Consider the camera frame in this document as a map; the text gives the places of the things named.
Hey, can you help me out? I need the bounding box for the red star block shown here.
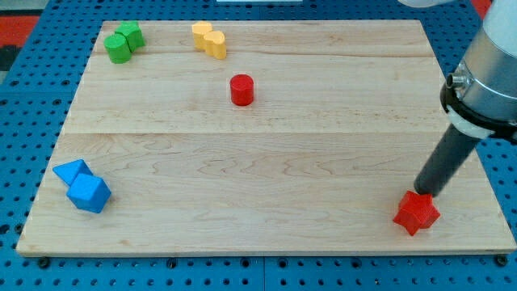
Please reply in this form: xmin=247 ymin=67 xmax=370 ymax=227
xmin=393 ymin=191 xmax=441 ymax=236

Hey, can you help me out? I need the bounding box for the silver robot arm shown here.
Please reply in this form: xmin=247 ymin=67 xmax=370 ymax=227
xmin=440 ymin=0 xmax=516 ymax=142

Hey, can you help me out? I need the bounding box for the wooden board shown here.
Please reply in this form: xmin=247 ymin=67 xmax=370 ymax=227
xmin=17 ymin=20 xmax=516 ymax=258

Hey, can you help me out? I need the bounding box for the green star block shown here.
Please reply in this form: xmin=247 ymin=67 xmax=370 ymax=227
xmin=115 ymin=20 xmax=145 ymax=53

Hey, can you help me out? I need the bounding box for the red cylinder block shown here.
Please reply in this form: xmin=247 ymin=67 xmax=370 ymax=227
xmin=229 ymin=74 xmax=254 ymax=106

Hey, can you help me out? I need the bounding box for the yellow heart block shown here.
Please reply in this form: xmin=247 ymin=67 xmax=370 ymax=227
xmin=204 ymin=31 xmax=227 ymax=60

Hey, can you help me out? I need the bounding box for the yellow hexagon block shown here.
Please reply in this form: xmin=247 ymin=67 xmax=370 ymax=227
xmin=191 ymin=21 xmax=212 ymax=50

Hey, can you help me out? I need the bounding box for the green cylinder block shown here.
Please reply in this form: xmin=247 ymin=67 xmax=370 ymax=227
xmin=103 ymin=33 xmax=132 ymax=64

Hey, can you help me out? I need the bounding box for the blue cube block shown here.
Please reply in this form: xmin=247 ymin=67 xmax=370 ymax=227
xmin=66 ymin=174 xmax=111 ymax=213

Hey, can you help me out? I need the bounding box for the blue triangle block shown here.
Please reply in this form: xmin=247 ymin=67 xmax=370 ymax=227
xmin=53 ymin=159 xmax=93 ymax=186

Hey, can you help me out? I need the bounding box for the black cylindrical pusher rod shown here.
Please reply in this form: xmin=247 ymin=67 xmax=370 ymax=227
xmin=414 ymin=124 xmax=480 ymax=197

